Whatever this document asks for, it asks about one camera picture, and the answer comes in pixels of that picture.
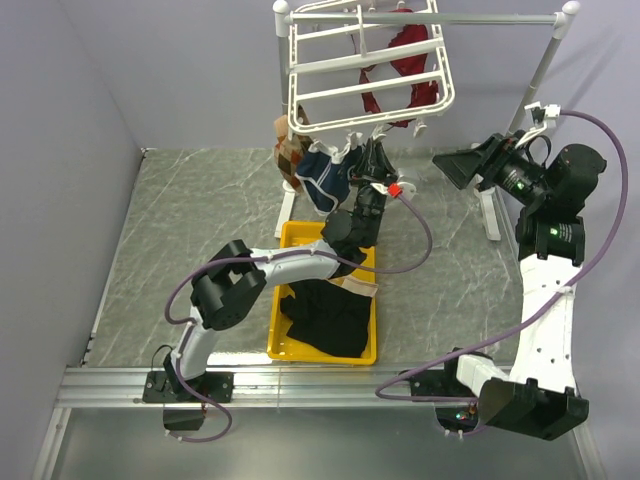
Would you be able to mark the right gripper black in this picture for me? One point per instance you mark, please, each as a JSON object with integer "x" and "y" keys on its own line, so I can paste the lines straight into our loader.
{"x": 462, "y": 166}

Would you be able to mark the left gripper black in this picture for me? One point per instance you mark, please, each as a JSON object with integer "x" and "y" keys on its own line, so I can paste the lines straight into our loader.
{"x": 379, "y": 171}

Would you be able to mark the white clip hanger frame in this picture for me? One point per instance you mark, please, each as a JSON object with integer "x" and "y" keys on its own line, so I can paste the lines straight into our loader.
{"x": 399, "y": 65}

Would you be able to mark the black underwear beige waistband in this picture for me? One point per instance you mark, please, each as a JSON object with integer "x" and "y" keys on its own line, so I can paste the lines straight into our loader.
{"x": 331, "y": 319}

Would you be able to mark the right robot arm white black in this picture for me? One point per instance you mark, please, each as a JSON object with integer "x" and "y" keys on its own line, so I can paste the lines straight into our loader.
{"x": 538, "y": 397}

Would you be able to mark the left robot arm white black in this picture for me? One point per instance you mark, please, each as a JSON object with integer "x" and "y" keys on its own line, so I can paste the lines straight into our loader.
{"x": 219, "y": 295}

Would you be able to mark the navy blue underwear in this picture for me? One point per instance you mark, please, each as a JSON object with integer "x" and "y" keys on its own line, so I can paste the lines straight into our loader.
{"x": 324, "y": 175}

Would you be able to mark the argyle brown sock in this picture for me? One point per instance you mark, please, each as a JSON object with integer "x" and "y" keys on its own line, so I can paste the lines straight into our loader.
{"x": 289, "y": 151}

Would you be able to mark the white drying rack stand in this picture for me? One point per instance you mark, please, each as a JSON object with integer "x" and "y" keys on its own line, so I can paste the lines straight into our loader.
{"x": 525, "y": 95}

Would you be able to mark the yellow plastic tray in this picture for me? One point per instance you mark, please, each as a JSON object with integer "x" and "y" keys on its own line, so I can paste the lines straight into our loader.
{"x": 279, "y": 345}

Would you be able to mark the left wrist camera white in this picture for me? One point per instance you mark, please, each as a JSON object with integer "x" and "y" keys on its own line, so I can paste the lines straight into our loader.
{"x": 406, "y": 182}

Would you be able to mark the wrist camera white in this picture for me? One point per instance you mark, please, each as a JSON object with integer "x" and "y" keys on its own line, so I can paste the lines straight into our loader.
{"x": 406, "y": 182}
{"x": 543, "y": 118}

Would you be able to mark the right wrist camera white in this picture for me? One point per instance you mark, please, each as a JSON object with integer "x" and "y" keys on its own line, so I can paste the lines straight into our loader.
{"x": 543, "y": 118}

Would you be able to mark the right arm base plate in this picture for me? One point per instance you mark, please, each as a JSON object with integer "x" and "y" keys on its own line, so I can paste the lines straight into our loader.
{"x": 425, "y": 385}

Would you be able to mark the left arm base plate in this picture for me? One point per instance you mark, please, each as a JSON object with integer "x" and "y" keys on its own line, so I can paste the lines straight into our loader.
{"x": 183, "y": 412}

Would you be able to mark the aluminium mounting rail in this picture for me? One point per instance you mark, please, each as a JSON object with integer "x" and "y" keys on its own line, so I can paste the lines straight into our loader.
{"x": 261, "y": 386}

